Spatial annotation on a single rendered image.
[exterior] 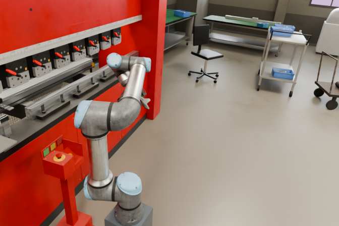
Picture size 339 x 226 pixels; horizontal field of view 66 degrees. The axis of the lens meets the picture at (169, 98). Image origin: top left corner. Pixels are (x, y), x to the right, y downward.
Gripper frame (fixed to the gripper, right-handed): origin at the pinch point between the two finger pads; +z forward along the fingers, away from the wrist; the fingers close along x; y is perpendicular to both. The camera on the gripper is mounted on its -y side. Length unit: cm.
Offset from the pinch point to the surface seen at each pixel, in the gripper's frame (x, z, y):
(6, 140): 47, -25, -55
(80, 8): 47, -102, 29
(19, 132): 72, -33, -43
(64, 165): 54, 1, -33
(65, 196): 87, 19, -33
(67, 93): 86, -53, 3
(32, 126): 74, -34, -34
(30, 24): 35, -86, -17
